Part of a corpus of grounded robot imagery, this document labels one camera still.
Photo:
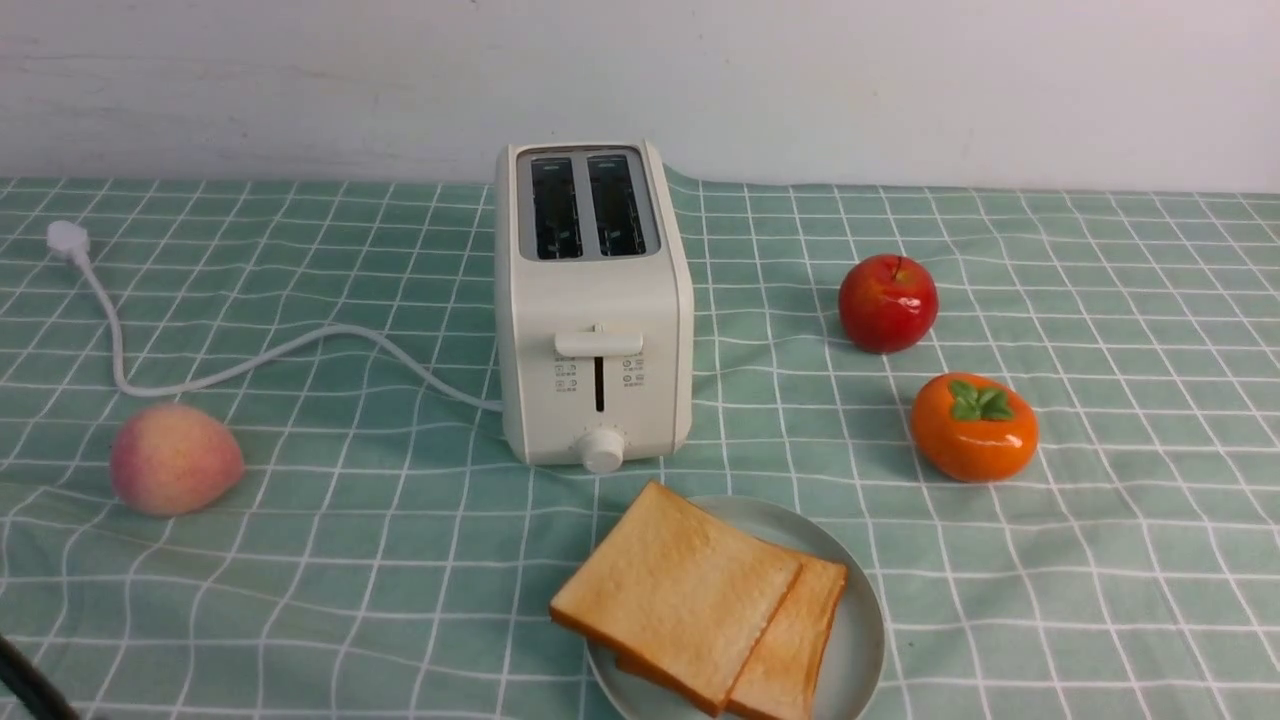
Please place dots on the red apple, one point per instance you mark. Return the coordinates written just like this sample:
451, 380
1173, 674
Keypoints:
887, 303

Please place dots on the white toaster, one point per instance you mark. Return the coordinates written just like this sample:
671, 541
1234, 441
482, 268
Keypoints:
594, 307

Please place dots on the pink peach fruit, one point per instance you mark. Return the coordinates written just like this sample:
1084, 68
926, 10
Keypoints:
172, 459

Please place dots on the green checkered tablecloth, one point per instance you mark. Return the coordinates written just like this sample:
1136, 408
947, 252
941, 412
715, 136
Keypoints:
385, 557

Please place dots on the pale green plate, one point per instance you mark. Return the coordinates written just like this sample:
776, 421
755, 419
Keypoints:
853, 660

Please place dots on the orange persimmon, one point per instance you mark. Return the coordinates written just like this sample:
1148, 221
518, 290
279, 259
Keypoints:
973, 429

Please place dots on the toasted bread slice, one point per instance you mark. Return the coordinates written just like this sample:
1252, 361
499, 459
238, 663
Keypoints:
683, 593
779, 679

